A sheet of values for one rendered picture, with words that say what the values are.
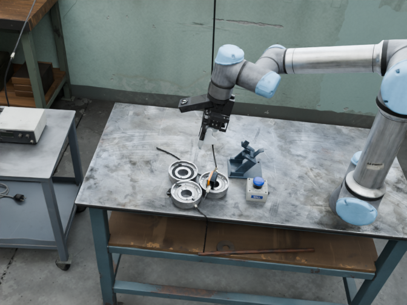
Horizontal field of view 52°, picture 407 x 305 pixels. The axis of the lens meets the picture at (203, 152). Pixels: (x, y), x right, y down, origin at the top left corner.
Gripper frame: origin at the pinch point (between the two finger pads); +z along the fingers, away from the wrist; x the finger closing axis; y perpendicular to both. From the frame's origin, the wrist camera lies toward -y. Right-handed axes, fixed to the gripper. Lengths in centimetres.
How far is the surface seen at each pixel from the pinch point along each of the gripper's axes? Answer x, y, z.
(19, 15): 105, -105, 27
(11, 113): 31, -78, 33
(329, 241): -2, 61, 35
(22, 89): 114, -111, 84
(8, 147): 18, -75, 41
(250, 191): -7.8, 21.0, 10.8
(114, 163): 3.3, -28.1, 22.1
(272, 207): -10.1, 30.1, 14.1
